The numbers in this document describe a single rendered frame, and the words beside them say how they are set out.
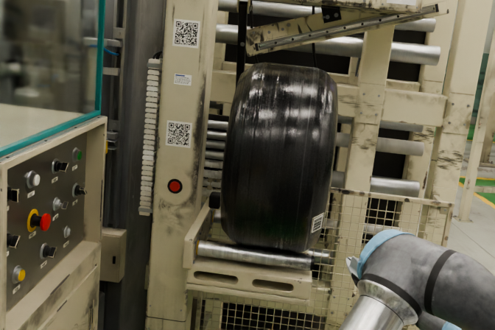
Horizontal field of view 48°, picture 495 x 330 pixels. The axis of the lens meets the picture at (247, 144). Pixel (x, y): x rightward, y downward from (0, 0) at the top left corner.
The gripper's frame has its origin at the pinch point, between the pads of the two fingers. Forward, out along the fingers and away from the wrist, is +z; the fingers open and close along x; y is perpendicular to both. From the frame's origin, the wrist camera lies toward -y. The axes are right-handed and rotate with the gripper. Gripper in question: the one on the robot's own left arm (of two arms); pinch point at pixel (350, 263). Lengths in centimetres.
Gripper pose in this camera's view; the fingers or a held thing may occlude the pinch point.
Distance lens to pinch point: 148.5
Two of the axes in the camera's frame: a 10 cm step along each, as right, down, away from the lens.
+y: -1.1, -8.6, -5.0
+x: -8.2, 3.6, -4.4
